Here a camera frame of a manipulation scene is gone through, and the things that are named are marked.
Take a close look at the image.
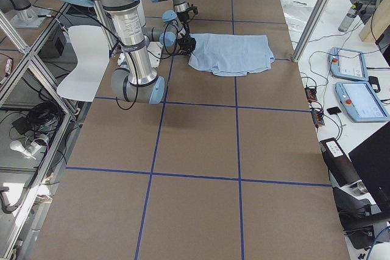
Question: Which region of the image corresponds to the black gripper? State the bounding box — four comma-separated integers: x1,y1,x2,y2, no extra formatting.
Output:
178,36,196,55
178,11,190,26

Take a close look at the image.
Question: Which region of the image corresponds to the light blue striped shirt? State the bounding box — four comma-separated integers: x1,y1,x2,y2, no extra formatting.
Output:
188,33,275,77

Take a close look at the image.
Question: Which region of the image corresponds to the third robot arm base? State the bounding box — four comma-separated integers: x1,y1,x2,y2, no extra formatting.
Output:
1,0,52,29

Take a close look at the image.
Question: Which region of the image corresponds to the white curved chair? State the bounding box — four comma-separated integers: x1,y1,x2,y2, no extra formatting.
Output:
57,25,110,102

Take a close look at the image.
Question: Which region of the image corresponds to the clear plastic bag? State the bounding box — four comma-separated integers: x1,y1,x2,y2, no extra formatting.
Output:
282,0,313,33

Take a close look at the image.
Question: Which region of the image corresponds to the upper orange black electronics box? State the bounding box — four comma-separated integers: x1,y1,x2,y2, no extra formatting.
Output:
305,86,317,102

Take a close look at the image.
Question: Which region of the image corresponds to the orange black electronics box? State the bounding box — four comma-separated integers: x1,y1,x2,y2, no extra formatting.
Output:
305,86,317,102
311,108,325,128

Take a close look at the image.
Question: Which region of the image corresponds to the lower orange black electronics box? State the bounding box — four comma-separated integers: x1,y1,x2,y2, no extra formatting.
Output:
311,108,325,128

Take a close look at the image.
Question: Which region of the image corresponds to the clear water bottle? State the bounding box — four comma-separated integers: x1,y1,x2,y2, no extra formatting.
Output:
338,1,363,32

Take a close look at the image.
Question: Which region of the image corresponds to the upper blue teach pendant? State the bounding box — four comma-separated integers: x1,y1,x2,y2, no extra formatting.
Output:
329,47,369,81

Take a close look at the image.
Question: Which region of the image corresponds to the blue teach pendant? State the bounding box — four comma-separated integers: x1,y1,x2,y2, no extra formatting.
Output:
335,81,389,122
329,47,369,81

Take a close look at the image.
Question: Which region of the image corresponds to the lower blue teach pendant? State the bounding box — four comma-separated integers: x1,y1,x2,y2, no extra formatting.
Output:
335,81,389,122

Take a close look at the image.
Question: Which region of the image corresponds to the wooden board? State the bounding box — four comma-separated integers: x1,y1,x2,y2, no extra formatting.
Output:
359,0,389,42

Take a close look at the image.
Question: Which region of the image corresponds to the black power adapter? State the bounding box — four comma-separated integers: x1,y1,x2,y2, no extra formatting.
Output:
368,76,381,93

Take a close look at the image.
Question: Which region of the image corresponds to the dark brown paper roll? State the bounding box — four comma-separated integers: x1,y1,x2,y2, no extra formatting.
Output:
319,138,360,186

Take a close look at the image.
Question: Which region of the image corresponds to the black monitor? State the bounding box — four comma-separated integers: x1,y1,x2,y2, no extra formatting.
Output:
349,123,389,211

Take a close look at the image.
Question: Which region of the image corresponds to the black monitor stand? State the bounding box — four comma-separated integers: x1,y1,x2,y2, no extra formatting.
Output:
333,187,389,249

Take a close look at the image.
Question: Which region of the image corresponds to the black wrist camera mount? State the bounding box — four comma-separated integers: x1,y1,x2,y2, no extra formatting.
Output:
187,4,199,16

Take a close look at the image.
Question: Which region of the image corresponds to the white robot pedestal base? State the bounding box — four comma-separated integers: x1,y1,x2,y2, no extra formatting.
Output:
117,40,162,69

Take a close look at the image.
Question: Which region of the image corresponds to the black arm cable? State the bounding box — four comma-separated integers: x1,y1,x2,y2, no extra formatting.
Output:
115,22,191,110

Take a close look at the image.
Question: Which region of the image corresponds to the aluminium frame post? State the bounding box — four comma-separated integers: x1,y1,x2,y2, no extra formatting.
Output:
292,0,329,63

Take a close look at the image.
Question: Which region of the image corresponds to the black cable bundle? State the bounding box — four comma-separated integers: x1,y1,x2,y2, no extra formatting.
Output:
27,101,63,135

